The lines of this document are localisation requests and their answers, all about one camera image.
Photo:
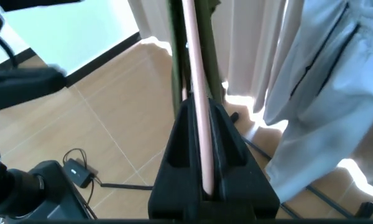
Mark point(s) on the pink clothes hanger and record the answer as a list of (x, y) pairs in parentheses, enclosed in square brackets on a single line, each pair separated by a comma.
[(199, 77)]

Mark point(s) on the green long-sleeved shirt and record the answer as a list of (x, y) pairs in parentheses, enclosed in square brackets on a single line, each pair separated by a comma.
[(209, 46)]

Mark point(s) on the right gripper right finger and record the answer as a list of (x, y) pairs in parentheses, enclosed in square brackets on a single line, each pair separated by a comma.
[(242, 186)]

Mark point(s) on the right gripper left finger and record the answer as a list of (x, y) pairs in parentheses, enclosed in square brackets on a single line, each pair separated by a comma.
[(177, 180)]

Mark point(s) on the black power adapter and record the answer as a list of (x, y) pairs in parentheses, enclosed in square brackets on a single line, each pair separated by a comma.
[(77, 172)]

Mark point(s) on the black clothes rack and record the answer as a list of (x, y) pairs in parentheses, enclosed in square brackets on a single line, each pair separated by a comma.
[(365, 210)]

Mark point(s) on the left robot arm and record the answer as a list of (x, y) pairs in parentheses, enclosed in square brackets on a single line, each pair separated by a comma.
[(18, 88)]

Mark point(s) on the beige curtain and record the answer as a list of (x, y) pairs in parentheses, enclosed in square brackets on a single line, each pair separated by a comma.
[(242, 46)]

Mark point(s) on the pale grey shorts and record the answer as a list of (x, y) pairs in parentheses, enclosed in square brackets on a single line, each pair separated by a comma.
[(329, 109)]

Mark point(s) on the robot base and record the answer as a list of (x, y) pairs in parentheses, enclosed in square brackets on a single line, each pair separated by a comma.
[(49, 193)]

